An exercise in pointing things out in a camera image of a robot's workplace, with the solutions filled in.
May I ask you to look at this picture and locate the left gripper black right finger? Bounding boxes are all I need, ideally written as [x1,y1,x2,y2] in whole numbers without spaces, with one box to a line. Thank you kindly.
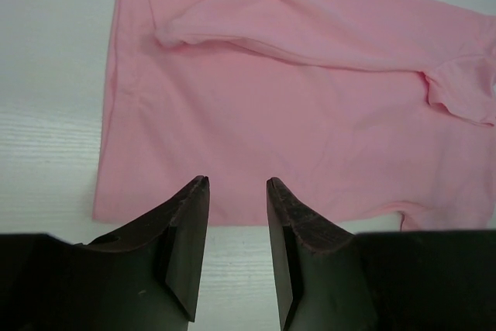
[267,178,495,330]

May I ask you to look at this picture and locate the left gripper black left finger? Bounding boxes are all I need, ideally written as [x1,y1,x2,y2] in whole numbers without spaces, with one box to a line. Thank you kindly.
[1,176,210,330]

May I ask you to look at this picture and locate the pink t shirt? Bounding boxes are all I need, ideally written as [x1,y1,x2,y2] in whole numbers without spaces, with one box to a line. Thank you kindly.
[93,0,495,230]

